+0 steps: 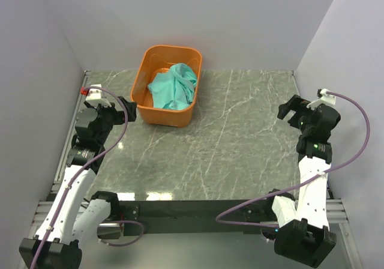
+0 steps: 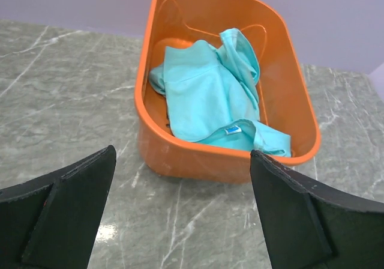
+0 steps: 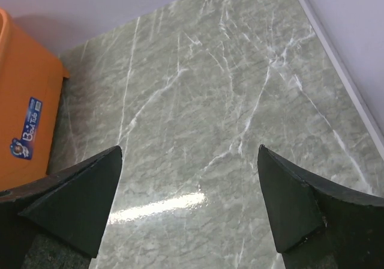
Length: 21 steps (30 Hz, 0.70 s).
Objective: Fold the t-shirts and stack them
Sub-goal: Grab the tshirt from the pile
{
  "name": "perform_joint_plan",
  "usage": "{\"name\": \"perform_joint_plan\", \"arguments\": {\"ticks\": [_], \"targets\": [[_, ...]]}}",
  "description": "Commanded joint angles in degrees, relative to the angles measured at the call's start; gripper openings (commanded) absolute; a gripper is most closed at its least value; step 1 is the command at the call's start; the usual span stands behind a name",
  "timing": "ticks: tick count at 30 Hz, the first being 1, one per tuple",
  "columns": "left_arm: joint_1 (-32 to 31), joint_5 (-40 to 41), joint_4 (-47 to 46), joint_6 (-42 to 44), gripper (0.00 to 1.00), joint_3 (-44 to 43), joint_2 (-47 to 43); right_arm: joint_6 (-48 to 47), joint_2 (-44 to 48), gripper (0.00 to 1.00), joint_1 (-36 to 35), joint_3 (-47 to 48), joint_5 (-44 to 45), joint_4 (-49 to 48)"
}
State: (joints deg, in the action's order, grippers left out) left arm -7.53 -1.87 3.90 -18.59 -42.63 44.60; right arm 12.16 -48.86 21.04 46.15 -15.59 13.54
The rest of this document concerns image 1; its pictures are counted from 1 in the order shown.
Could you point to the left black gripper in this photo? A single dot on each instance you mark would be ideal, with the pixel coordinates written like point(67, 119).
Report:
point(119, 114)

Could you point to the orange plastic basket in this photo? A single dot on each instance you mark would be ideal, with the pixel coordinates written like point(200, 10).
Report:
point(158, 59)

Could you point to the teal t shirt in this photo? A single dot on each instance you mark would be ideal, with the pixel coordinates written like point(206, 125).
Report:
point(174, 89)

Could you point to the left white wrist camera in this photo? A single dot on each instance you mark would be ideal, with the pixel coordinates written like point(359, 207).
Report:
point(94, 97)

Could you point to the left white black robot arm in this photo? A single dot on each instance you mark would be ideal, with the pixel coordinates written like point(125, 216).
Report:
point(59, 241)

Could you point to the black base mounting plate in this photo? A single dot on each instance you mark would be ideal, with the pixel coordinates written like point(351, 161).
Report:
point(181, 217)

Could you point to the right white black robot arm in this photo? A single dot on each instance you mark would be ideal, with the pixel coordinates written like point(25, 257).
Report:
point(303, 234)

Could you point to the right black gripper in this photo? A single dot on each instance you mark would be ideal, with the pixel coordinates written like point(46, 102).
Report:
point(284, 108)

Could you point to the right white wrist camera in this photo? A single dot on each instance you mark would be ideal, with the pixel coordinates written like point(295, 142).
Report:
point(324, 97)

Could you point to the aluminium frame rail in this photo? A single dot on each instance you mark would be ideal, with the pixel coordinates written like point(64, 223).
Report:
point(38, 218)

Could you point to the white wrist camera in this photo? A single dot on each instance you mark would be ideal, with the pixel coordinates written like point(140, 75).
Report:
point(324, 97)
point(94, 97)

